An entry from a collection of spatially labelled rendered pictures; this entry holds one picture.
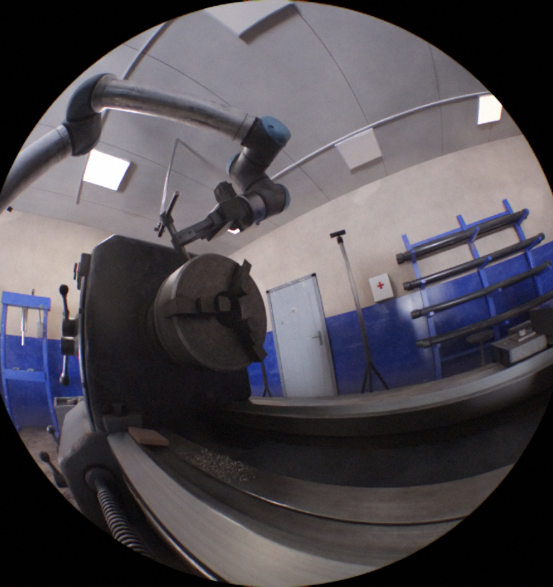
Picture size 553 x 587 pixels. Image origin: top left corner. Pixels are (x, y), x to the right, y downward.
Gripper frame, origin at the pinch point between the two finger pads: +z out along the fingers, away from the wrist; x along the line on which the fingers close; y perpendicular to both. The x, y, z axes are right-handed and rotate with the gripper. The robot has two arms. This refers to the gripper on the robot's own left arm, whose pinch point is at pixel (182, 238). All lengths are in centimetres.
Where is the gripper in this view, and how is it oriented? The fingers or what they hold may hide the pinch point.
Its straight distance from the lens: 46.8
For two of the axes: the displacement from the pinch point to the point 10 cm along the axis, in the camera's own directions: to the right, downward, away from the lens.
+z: -6.3, 5.3, -5.7
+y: 4.8, 8.4, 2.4
